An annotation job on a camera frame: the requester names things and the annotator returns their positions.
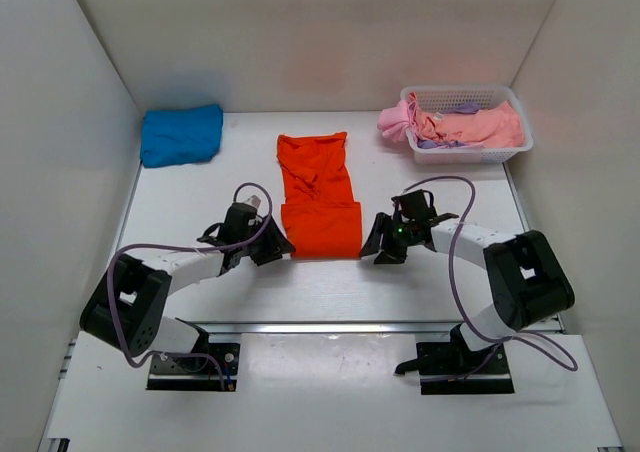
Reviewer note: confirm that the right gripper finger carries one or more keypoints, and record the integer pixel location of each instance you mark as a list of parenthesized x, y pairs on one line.
[(392, 251), (374, 244)]

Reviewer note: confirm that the aluminium rail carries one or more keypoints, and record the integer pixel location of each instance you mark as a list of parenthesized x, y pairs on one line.
[(328, 328)]

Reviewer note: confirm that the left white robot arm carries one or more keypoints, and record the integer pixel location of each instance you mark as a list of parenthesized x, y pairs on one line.
[(126, 310)]

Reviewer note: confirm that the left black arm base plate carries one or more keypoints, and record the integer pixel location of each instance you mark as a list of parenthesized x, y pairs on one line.
[(199, 375)]

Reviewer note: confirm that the white plastic basket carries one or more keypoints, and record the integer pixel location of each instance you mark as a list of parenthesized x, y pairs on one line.
[(439, 98)]

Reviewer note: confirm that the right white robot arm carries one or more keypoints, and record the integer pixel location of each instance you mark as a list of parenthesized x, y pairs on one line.
[(527, 282)]

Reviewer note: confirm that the light pink t-shirt in basket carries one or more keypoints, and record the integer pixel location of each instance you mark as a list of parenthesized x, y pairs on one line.
[(499, 127)]

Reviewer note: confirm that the pink t-shirt over basket edge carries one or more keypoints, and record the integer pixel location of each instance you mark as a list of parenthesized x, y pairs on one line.
[(399, 122)]

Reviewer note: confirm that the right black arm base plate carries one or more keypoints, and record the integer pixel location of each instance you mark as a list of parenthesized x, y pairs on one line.
[(444, 369)]

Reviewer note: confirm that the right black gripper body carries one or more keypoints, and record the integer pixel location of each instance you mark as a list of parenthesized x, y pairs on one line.
[(401, 231)]

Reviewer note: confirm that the orange t-shirt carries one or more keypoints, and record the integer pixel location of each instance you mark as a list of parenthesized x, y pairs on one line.
[(320, 215)]

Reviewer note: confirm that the folded blue t-shirt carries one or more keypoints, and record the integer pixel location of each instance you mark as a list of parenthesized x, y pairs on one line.
[(180, 137)]

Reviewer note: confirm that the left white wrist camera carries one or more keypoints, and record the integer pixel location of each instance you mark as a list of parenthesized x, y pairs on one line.
[(253, 201)]

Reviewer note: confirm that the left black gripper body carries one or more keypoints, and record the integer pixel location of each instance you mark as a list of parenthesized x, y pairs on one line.
[(257, 226)]

